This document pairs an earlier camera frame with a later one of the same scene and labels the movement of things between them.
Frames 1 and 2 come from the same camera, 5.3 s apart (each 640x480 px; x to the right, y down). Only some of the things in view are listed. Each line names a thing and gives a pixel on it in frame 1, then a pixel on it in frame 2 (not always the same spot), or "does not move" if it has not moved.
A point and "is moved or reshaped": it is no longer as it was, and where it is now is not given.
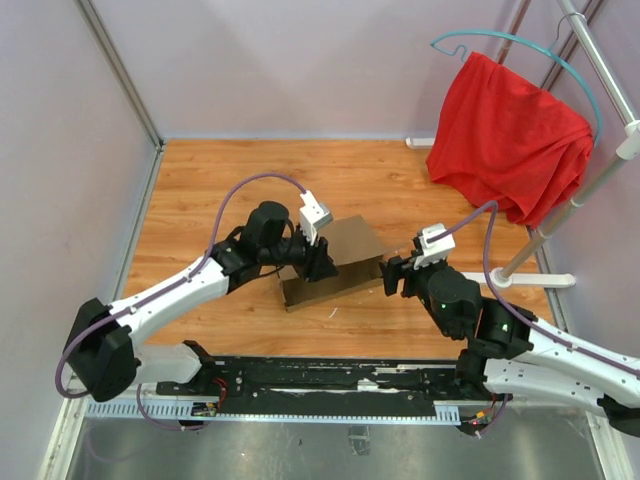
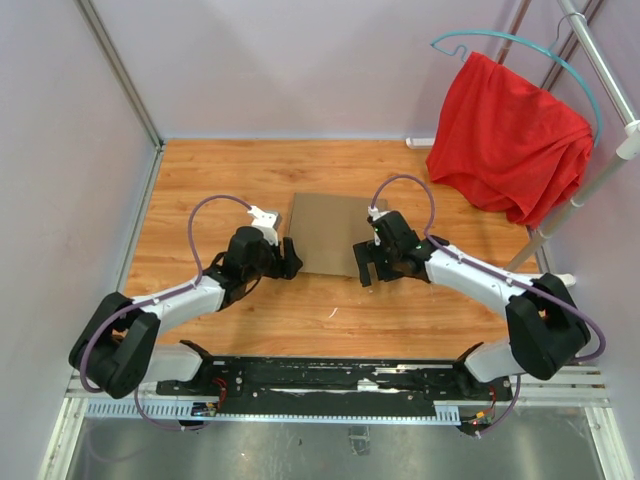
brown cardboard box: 357,255 is moved or reshaped
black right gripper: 397,268 -> 366,253
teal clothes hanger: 540,48 does not move
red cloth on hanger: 506,141 does not move
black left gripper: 317,264 -> 289,266
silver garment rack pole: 628,144 does not move
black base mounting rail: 316,379 does not move
